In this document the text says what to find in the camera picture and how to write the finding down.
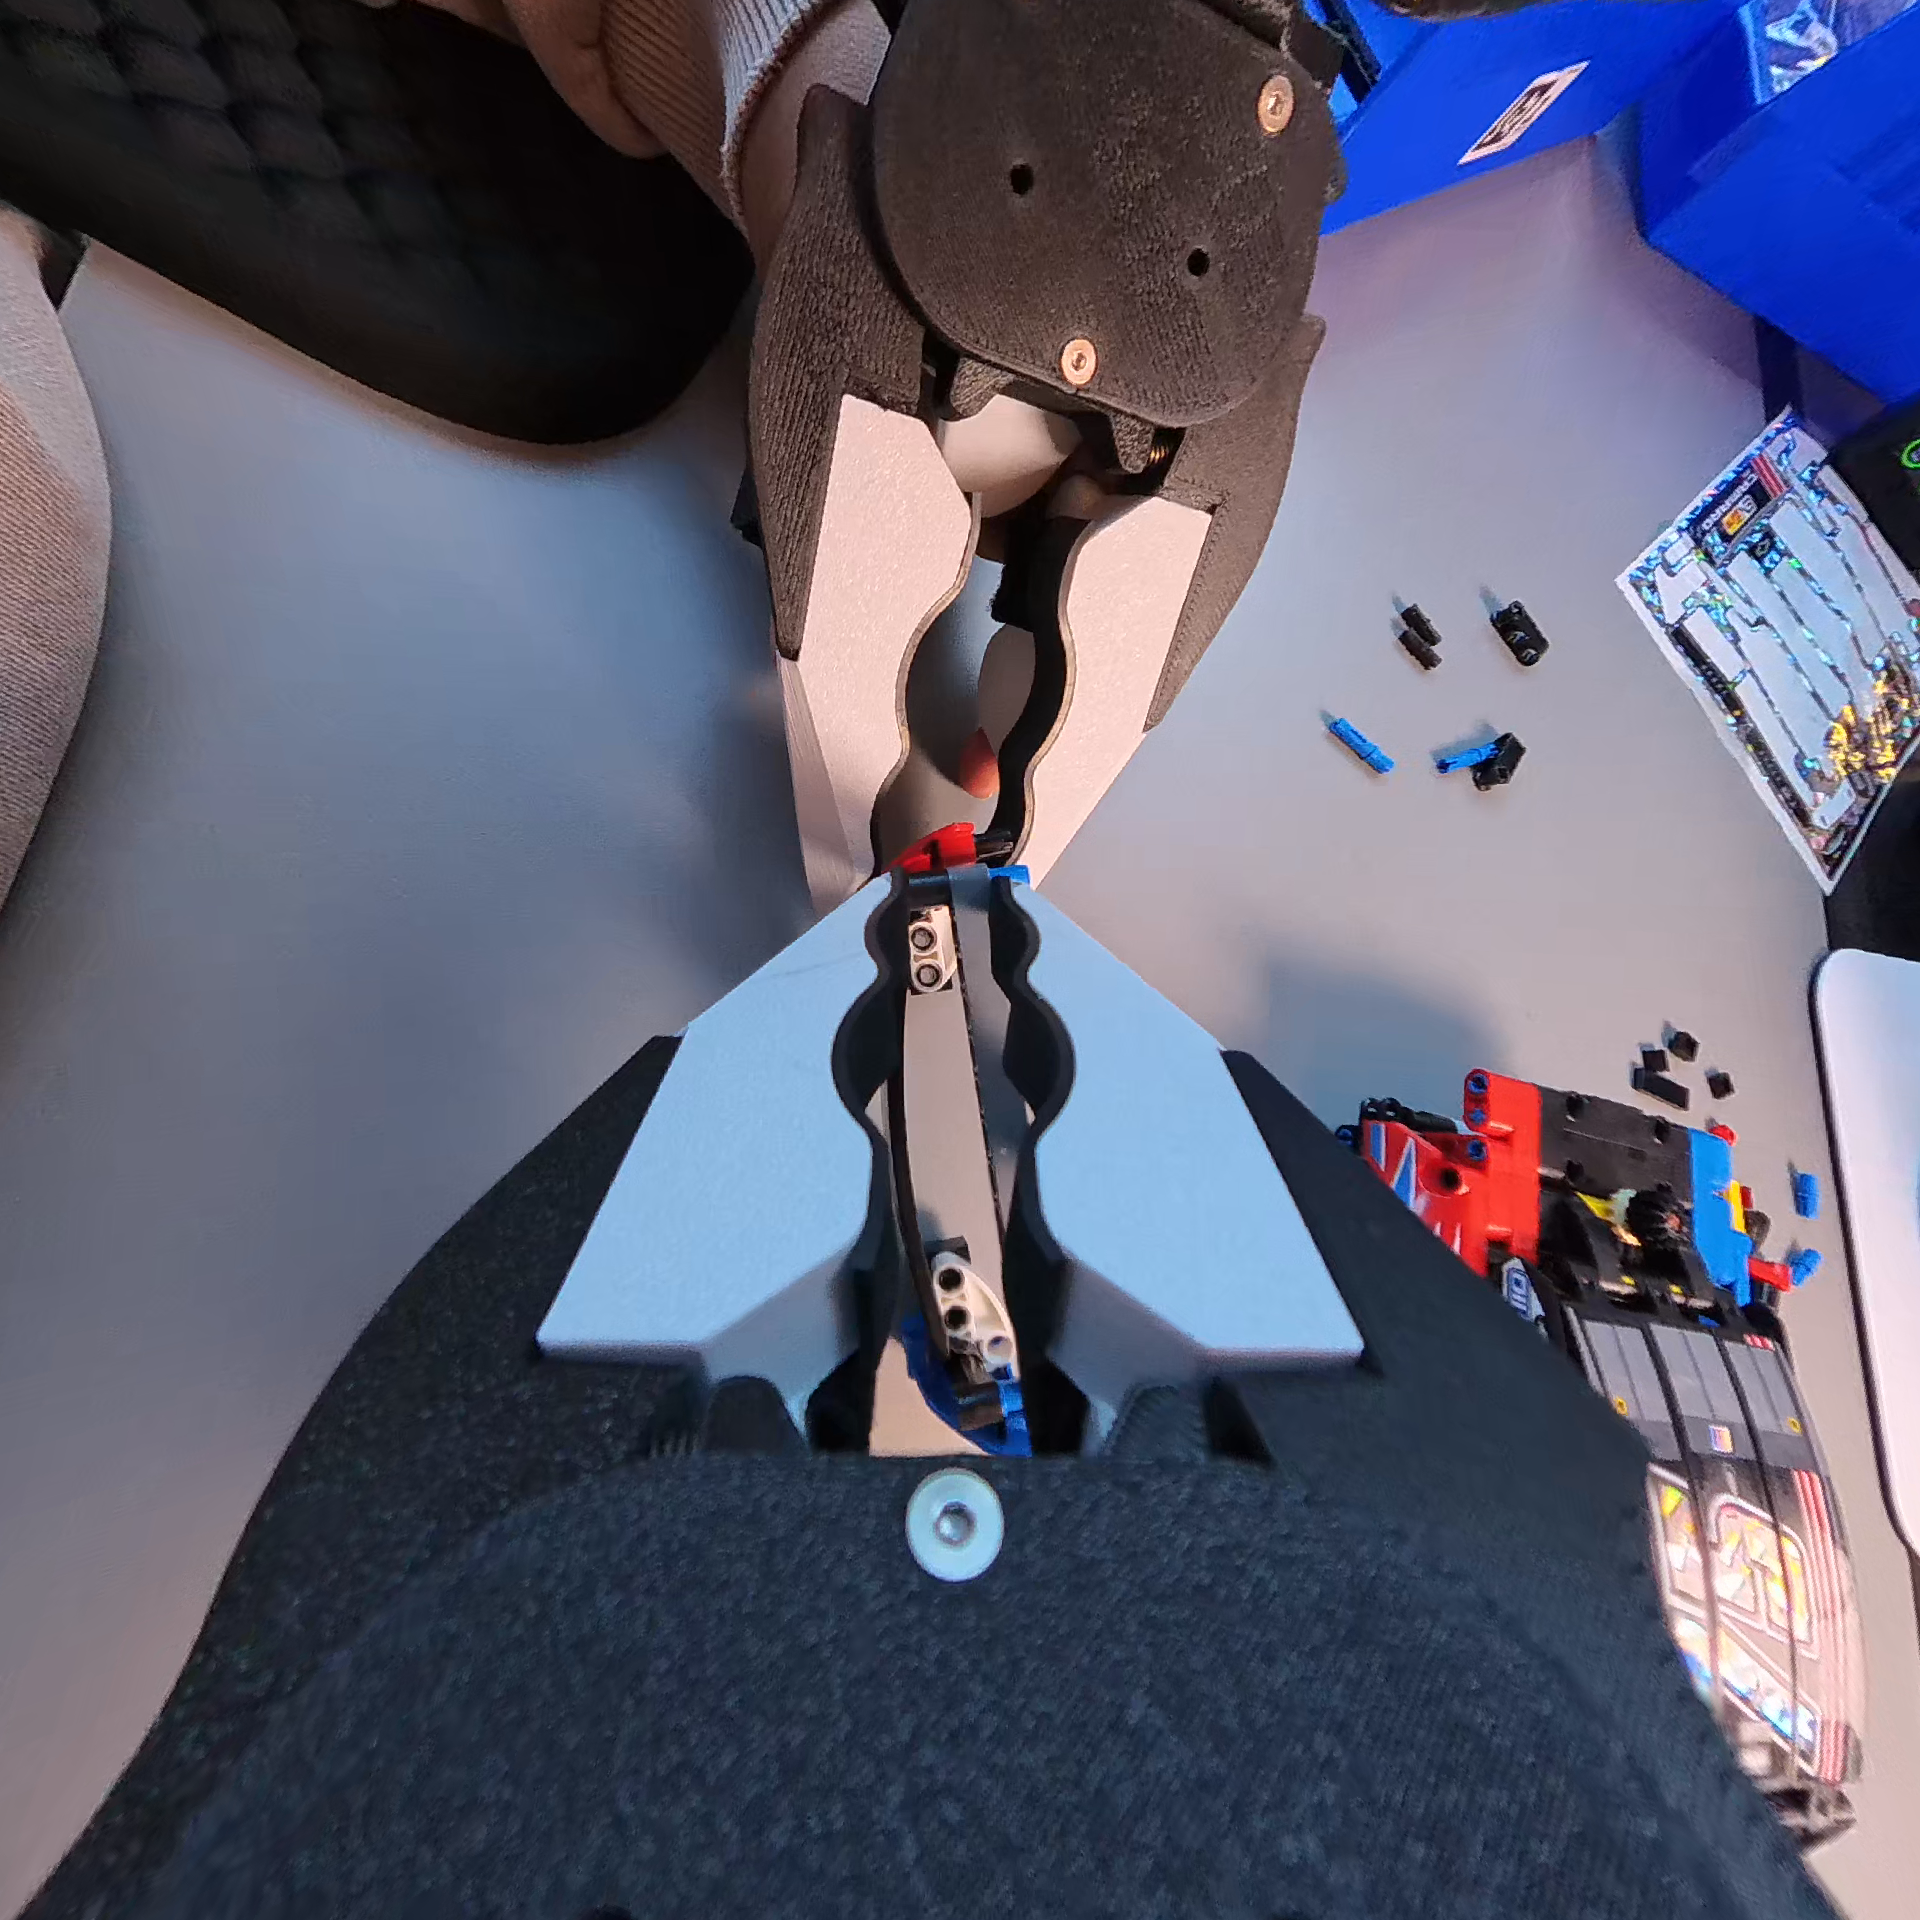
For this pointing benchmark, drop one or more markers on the long grey lego beam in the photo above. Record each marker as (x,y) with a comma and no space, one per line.
(952,1110)

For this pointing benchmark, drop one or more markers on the person's left forearm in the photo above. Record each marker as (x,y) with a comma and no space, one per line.
(747,89)

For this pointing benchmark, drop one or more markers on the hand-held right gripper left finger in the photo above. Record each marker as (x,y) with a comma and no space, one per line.
(720,1201)

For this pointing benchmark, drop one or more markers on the black lego plate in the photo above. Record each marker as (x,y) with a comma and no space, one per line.
(1660,1079)

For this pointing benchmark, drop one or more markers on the black desk mat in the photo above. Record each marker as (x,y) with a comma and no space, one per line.
(1881,898)

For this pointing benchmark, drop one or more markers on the shiny sticker sheet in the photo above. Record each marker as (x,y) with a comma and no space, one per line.
(1771,631)

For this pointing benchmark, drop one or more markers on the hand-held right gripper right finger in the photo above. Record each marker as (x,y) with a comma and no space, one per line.
(1185,1216)

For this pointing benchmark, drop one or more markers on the black lego spoiler assembly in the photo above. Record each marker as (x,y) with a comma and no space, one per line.
(967,1313)

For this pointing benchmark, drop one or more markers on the black wrist rest pad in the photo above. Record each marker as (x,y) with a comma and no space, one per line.
(376,227)

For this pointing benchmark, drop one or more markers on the red white blue lego car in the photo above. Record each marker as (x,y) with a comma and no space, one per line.
(1619,1201)

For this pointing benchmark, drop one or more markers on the black connector with blue pin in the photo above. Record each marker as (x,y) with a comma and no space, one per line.
(1494,758)

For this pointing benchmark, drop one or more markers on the clear plastic bags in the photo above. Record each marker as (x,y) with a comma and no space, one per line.
(1795,38)

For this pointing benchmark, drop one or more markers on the black lego connector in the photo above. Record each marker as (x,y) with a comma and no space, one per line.
(1520,631)

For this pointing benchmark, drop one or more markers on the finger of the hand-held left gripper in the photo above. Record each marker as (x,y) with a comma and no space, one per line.
(857,600)
(1141,631)

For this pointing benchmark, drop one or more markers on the blue storage bin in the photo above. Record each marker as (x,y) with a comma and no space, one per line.
(1799,227)

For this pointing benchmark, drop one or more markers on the black power bank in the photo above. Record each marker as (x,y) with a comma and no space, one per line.
(1888,466)

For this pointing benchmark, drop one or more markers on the person's left hand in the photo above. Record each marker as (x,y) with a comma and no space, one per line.
(979,761)

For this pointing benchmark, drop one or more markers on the black lego pin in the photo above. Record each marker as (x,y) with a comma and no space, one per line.
(1419,635)

